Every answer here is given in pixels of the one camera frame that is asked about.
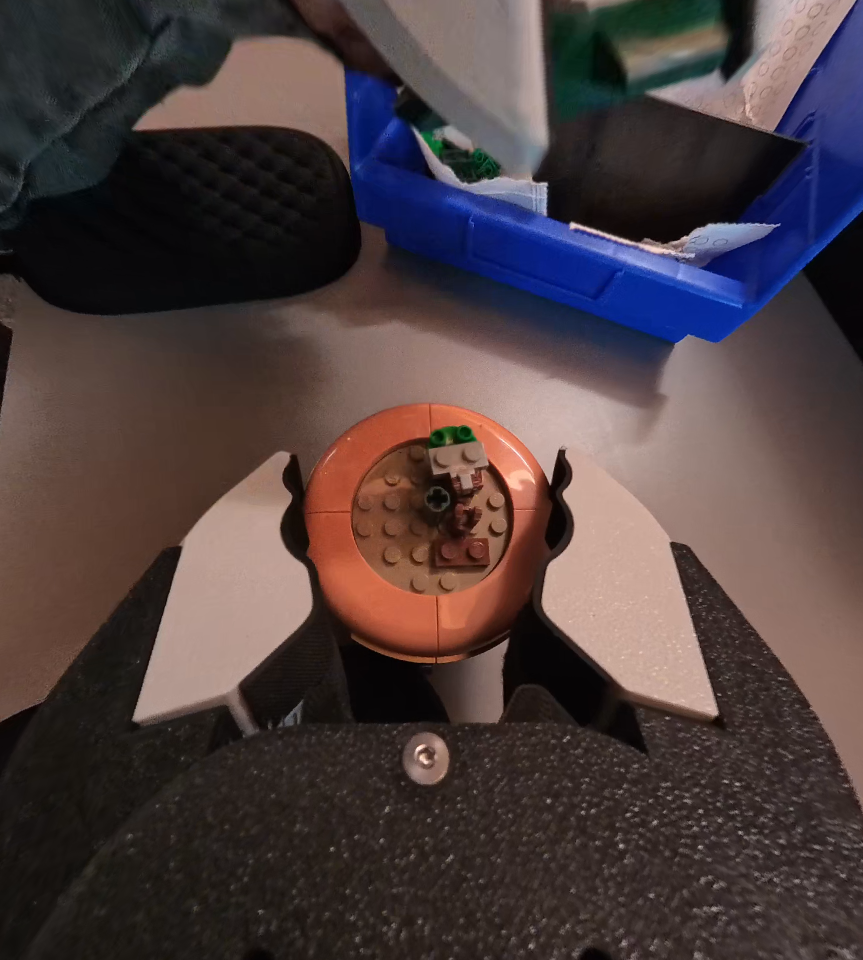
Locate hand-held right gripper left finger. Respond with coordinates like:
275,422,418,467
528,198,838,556
132,450,329,736

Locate blue plastic bin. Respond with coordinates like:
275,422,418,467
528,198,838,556
345,0,863,344

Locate small lego pieces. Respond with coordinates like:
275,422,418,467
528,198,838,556
435,138,502,183

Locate terracotta lego flower pot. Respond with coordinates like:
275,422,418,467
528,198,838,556
302,402,555,663

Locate dark green lego pieces pile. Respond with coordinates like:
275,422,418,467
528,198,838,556
547,0,734,115

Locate torn white paper scrap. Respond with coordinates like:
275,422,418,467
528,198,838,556
568,219,781,269

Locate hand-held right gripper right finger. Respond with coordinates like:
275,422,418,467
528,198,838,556
531,447,723,725

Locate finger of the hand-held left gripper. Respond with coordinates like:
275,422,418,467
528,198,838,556
340,0,547,179
510,0,554,164

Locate large white paper bag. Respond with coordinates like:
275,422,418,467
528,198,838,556
645,0,860,132

